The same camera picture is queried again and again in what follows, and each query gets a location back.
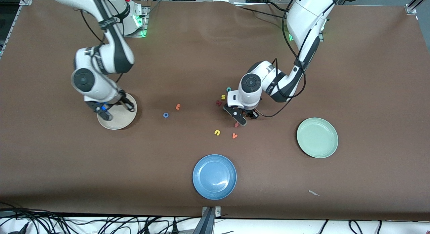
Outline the blue plate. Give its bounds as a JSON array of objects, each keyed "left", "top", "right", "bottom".
[{"left": 192, "top": 154, "right": 237, "bottom": 200}]

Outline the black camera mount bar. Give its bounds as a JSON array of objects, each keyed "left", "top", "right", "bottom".
[{"left": 192, "top": 207, "right": 215, "bottom": 234}]

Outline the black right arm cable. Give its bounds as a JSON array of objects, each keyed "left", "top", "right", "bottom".
[{"left": 80, "top": 9, "right": 125, "bottom": 85}]

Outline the pale green plate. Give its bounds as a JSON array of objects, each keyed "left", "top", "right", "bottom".
[{"left": 297, "top": 117, "right": 339, "bottom": 159}]

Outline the silver metal bracket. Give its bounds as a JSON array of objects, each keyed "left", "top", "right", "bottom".
[{"left": 202, "top": 206, "right": 221, "bottom": 217}]

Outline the black cable on table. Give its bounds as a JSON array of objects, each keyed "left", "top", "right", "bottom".
[
  {"left": 234, "top": 5, "right": 288, "bottom": 17},
  {"left": 266, "top": 1, "right": 289, "bottom": 12}
]

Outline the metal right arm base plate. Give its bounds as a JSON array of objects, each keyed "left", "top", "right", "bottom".
[{"left": 121, "top": 5, "right": 149, "bottom": 38}]

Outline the beige brown plate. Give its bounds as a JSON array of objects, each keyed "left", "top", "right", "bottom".
[{"left": 97, "top": 92, "right": 138, "bottom": 130}]

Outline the aluminium table frame corner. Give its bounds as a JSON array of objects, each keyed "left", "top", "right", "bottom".
[
  {"left": 0, "top": 0, "right": 34, "bottom": 56},
  {"left": 405, "top": 0, "right": 422, "bottom": 16}
]

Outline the brown paper table cover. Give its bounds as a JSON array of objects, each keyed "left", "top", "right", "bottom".
[{"left": 0, "top": 0, "right": 430, "bottom": 222}]

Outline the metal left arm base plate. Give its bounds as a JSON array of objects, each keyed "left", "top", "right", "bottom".
[{"left": 288, "top": 32, "right": 325, "bottom": 42}]

